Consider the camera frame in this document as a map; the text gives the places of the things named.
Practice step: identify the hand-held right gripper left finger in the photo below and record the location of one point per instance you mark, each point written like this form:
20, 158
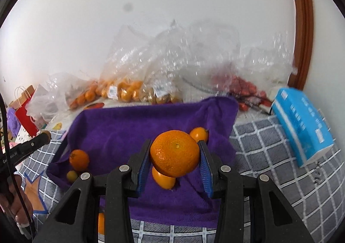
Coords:
144, 167

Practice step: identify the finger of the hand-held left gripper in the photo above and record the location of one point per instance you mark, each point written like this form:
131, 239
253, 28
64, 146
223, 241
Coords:
35, 143

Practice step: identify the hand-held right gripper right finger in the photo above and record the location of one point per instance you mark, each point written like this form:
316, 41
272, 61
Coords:
207, 170

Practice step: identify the large orange with dark mark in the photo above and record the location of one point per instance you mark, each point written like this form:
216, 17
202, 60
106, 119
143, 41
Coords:
79, 159

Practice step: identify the purple towel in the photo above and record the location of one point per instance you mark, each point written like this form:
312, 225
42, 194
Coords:
116, 130

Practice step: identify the green plum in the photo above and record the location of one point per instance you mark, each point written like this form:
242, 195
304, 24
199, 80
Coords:
72, 175

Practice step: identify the person's left hand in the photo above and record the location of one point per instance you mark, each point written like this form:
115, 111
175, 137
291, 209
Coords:
23, 205

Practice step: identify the white flower print pillow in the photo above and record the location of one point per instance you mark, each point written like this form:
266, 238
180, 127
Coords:
23, 132

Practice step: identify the red paper bag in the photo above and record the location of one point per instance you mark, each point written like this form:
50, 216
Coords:
25, 116

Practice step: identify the purple fluffy cloth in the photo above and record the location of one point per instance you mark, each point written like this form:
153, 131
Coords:
13, 121

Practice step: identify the white plastic bag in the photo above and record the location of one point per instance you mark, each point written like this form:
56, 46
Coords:
43, 103

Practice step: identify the grey checked blanket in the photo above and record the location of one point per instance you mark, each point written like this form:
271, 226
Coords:
269, 156

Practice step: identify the clear plastic bag of oranges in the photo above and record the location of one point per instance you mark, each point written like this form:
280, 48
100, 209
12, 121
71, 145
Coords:
80, 92

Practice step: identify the clear bag of yellow fruit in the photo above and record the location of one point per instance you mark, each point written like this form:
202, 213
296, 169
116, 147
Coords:
161, 95

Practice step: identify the labelled clear bag of oranges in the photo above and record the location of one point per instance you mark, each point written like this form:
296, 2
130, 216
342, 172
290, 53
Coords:
126, 81

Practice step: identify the clear bag of red fruit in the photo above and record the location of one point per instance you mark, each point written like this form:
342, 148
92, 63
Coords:
242, 78

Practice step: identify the blue tissue pack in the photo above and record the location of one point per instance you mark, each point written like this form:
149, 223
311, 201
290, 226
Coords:
302, 124

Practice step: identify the small metal keyring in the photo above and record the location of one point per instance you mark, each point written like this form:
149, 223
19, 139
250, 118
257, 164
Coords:
318, 172

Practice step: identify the brown wooden door frame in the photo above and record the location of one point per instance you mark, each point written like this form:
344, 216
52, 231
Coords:
303, 25

